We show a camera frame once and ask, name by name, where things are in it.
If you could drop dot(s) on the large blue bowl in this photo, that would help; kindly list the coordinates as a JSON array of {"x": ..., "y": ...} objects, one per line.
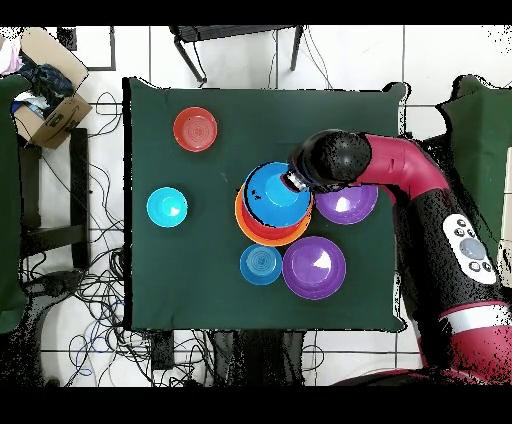
[{"x": 276, "y": 200}]

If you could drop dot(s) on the glossy red bowl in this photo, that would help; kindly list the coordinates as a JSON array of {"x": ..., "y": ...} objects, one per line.
[{"x": 256, "y": 228}]

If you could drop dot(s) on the purple bowl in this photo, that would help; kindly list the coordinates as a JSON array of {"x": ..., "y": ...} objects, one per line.
[
  {"x": 352, "y": 208},
  {"x": 314, "y": 268}
]

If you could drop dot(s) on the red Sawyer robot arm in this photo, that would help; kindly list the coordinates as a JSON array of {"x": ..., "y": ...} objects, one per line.
[{"x": 404, "y": 168}]

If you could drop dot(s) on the large orange bowl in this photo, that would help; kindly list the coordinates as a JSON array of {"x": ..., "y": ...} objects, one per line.
[{"x": 260, "y": 242}]

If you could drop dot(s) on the cyan ribbed bowl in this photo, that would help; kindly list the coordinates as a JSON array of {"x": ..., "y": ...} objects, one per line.
[{"x": 166, "y": 207}]

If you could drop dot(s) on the dark green tablecloth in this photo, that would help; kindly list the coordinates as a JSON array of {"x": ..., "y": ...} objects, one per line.
[{"x": 160, "y": 100}]

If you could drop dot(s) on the black metal chair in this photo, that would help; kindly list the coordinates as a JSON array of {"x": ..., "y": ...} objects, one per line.
[{"x": 224, "y": 32}]

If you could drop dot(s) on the green cloth covered table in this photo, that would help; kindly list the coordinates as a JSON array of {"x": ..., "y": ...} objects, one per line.
[
  {"x": 10, "y": 200},
  {"x": 480, "y": 120}
]

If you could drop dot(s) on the black bench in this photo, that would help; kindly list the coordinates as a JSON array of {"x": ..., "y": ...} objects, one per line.
[{"x": 80, "y": 180}]

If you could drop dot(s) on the white box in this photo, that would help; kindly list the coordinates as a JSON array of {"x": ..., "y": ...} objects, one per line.
[{"x": 508, "y": 180}]

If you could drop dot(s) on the black power adapter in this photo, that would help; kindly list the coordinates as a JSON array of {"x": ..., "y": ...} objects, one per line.
[{"x": 162, "y": 350}]

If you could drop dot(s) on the cardboard box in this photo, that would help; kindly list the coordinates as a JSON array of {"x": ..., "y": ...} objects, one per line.
[{"x": 60, "y": 120}]

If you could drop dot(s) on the dark blue cloth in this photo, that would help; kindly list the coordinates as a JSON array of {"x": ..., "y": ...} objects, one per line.
[{"x": 48, "y": 82}]

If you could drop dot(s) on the black floor box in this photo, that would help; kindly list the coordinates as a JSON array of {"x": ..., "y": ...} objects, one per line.
[{"x": 67, "y": 38}]

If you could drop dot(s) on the pale pink cloth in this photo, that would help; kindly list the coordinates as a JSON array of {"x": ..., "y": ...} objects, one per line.
[{"x": 10, "y": 58}]

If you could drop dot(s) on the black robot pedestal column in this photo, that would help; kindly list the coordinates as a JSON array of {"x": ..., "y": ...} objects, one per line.
[{"x": 260, "y": 356}]

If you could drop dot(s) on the dark grey pedestal foot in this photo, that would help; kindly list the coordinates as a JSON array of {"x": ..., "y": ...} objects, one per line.
[{"x": 56, "y": 284}]

